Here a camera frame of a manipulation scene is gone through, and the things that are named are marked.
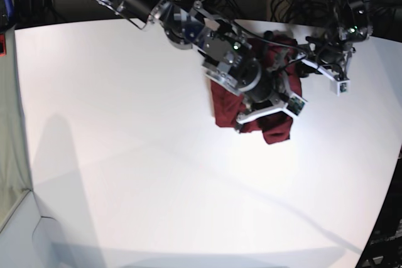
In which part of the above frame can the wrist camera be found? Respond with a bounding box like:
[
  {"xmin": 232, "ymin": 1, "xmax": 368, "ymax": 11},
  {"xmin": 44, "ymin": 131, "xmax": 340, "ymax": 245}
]
[
  {"xmin": 285, "ymin": 93, "xmax": 308, "ymax": 118},
  {"xmin": 330, "ymin": 79, "xmax": 350, "ymax": 96}
]

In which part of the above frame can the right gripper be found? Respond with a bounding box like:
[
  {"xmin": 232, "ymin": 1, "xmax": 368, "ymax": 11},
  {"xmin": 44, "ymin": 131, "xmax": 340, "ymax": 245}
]
[{"xmin": 235, "ymin": 50, "xmax": 296, "ymax": 132}]

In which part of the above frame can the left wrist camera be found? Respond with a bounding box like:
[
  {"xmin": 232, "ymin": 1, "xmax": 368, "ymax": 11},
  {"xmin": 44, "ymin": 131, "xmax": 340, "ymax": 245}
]
[{"xmin": 330, "ymin": 79, "xmax": 350, "ymax": 96}]

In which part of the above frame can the dark red t-shirt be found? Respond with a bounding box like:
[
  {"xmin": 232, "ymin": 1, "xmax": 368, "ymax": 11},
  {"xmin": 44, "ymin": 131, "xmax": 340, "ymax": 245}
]
[{"xmin": 210, "ymin": 38, "xmax": 302, "ymax": 144}]

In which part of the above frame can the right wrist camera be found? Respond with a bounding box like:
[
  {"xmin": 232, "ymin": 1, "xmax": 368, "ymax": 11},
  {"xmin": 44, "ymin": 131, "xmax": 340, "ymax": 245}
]
[{"xmin": 285, "ymin": 93, "xmax": 308, "ymax": 118}]

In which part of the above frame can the red box at left edge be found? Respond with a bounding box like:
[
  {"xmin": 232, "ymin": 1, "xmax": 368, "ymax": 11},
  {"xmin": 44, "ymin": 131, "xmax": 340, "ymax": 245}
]
[{"xmin": 0, "ymin": 33, "xmax": 7, "ymax": 57}]

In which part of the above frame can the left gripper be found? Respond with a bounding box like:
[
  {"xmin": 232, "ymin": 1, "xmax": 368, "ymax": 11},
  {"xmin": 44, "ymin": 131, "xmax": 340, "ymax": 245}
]
[{"xmin": 294, "ymin": 46, "xmax": 356, "ymax": 82}]

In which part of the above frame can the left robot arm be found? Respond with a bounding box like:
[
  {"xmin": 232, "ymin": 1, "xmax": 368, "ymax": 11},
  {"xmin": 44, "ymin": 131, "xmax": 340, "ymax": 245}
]
[{"xmin": 295, "ymin": 0, "xmax": 372, "ymax": 82}]

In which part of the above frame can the blue handled tool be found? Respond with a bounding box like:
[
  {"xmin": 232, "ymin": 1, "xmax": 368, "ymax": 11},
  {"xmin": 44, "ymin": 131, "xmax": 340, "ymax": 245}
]
[{"xmin": 3, "ymin": 0, "xmax": 14, "ymax": 19}]

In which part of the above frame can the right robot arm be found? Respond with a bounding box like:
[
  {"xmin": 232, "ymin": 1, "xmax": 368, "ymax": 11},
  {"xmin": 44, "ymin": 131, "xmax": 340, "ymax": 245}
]
[{"xmin": 94, "ymin": 0, "xmax": 306, "ymax": 129}]

